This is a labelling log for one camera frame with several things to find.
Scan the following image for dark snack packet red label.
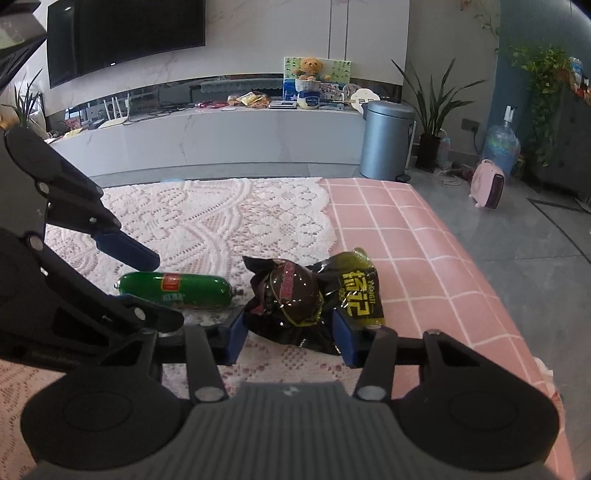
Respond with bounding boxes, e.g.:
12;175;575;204
242;255;345;356

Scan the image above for white lace tablecloth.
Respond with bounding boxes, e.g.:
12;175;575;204
0;178;345;480

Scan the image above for white round hand fan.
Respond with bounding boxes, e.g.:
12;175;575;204
348;88;382;114

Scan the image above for grey cabinet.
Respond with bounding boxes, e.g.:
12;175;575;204
531;85;591;209

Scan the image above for potted long-leaf plant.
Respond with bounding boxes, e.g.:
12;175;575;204
391;58;486;174

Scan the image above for pink space heater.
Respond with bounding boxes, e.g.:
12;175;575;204
468;159;508;210

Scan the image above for white router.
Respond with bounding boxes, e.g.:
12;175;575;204
103;91;131;126

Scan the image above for green ivy plant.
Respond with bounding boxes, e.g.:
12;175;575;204
507;44;576;168

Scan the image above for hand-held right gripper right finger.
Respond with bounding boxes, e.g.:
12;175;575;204
331;308;486;401

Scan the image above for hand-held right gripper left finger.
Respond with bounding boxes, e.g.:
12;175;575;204
99;308;246;403

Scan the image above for blue water jug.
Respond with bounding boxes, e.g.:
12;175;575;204
481;106;522;177

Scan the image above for grey pedal trash can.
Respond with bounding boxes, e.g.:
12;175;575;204
359;100;417;182

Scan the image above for brown teddy bear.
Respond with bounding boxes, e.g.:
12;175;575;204
294;56;332;82

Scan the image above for small spiky potted plant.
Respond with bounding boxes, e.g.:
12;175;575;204
2;69;45;133

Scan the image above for black snack packet yellow print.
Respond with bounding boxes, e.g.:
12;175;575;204
318;248;387;331

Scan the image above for hanging vine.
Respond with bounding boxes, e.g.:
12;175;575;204
473;0;502;54

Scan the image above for white marble television console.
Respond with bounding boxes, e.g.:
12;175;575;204
44;74;408;179

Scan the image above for black television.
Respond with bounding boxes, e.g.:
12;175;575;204
46;0;206;90

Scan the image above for green sausage red label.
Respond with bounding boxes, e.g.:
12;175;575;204
115;272;243;310

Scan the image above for pink grid tablecloth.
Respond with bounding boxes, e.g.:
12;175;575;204
318;178;578;480

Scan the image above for green picture board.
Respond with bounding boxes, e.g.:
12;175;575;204
283;56;353;100

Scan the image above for yellow snack bags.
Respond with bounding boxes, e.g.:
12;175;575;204
227;91;278;110

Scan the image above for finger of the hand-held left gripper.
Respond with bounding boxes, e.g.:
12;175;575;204
4;127;161;272
25;234;185;343

